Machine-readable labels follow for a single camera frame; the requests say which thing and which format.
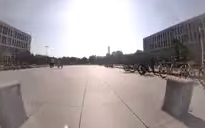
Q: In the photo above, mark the vehicle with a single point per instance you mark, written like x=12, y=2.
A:
x=60, y=65
x=51, y=64

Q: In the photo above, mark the pale pole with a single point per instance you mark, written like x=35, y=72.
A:
x=201, y=46

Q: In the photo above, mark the row of trees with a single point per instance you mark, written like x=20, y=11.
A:
x=90, y=60

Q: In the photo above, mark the grey concrete slab pavement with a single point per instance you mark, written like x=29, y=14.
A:
x=100, y=96

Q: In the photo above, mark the row of parked bicycles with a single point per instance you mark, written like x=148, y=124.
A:
x=163, y=69

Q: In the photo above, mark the concrete block bollard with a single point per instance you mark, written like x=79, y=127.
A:
x=6, y=103
x=177, y=96

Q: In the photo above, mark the lamp pole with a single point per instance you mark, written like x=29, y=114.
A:
x=46, y=50

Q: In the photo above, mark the grey long office building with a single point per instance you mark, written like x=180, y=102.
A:
x=180, y=36

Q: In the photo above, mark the pale long office building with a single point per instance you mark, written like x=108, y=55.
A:
x=6, y=40

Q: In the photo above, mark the distant slim tower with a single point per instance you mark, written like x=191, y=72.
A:
x=108, y=50

